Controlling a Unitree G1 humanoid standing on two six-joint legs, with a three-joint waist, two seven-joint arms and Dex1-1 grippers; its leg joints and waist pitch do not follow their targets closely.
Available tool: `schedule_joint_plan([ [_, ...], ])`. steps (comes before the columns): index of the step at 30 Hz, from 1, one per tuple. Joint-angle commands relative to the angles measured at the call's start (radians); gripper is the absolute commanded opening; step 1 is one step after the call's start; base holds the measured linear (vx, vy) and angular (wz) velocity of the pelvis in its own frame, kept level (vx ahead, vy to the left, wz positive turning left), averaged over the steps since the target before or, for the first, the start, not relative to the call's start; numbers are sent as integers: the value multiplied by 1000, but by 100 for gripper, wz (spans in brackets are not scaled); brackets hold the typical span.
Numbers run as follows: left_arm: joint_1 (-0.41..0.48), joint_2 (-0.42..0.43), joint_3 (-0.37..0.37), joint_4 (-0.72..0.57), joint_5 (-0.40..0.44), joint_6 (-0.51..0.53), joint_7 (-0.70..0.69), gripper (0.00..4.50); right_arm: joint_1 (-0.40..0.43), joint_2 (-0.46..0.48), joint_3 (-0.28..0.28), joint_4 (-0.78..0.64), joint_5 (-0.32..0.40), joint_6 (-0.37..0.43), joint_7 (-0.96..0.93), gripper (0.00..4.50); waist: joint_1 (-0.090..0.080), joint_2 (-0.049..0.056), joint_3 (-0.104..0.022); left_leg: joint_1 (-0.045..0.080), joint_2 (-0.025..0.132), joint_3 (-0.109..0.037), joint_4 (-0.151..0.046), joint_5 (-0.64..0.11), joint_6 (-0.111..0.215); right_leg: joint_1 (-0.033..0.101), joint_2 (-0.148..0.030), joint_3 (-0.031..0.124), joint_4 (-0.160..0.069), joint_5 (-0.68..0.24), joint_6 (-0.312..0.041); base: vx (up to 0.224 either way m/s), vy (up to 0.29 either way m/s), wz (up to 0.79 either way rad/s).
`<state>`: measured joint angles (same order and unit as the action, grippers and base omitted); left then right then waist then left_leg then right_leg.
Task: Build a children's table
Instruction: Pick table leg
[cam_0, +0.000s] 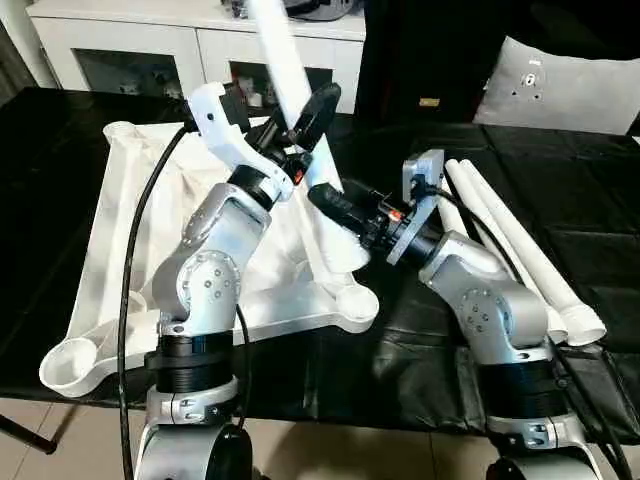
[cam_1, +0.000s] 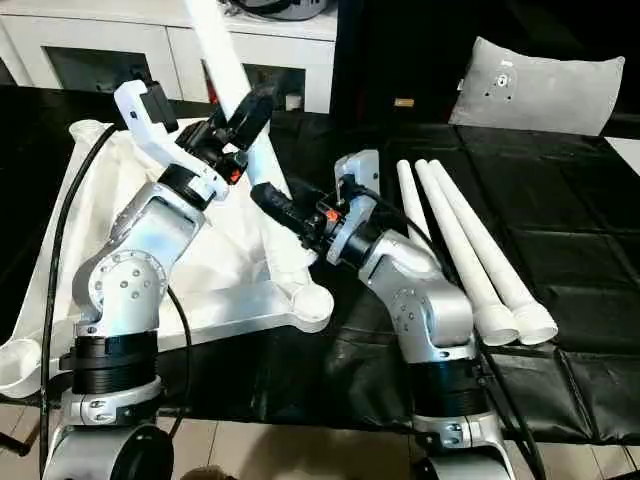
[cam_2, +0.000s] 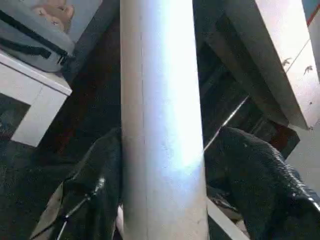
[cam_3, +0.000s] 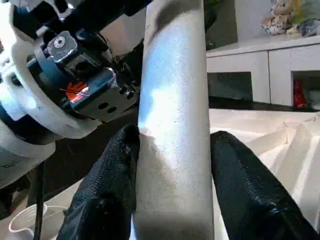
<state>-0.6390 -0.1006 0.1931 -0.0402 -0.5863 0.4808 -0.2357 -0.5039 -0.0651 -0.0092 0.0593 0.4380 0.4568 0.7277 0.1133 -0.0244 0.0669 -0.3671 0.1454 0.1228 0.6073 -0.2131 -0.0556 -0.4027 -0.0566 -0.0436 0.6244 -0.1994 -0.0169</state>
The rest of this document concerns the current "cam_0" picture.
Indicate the white plastic table leg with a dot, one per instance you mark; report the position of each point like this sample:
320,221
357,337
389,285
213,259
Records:
480,200
449,220
280,60
540,255

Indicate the white plastic table top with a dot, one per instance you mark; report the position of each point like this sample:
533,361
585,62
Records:
130,225

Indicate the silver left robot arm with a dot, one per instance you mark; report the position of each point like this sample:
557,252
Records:
210,280

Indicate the white glass-door cabinet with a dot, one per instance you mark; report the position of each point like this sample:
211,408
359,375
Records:
150,45

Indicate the grey cushion with metal fittings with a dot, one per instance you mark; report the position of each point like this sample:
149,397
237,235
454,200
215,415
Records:
575,90

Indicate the black table mat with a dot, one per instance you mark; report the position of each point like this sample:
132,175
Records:
50,200

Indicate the black metal table leg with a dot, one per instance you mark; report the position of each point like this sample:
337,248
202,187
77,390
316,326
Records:
25,430

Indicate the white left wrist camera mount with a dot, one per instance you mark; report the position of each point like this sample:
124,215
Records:
220,135

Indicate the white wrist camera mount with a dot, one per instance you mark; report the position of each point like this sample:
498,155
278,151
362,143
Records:
425,170
220,135

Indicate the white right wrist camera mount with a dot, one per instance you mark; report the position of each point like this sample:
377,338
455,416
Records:
425,170

